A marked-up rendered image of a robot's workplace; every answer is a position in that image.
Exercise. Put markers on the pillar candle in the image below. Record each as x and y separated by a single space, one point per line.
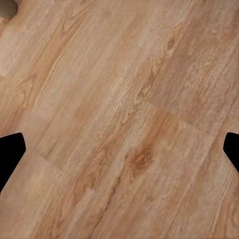
8 9

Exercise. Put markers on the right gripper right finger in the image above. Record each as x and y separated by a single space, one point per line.
231 148

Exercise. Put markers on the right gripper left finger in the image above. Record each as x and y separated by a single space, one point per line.
12 148

